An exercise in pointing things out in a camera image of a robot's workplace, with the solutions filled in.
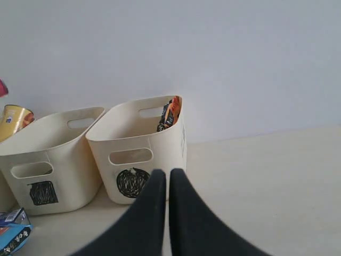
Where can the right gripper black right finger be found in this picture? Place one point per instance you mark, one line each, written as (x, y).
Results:
(195, 229)

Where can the left cream bin triangle mark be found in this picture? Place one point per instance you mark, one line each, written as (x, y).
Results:
(7, 199)

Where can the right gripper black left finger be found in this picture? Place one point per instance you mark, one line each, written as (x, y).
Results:
(140, 230)

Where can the middle cream bin square mark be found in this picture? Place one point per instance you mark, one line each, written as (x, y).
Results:
(49, 165)

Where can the blue noodle bag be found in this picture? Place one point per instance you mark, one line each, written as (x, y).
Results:
(13, 237)

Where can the orange black noodle bag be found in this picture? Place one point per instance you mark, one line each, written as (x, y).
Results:
(170, 115)

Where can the yellow Lays chips can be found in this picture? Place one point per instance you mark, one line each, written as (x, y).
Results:
(14, 119)

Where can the right cream bin circle mark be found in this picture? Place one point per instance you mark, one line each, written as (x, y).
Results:
(127, 147)

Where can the pink Lays chips can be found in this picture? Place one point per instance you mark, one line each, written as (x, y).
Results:
(3, 89)

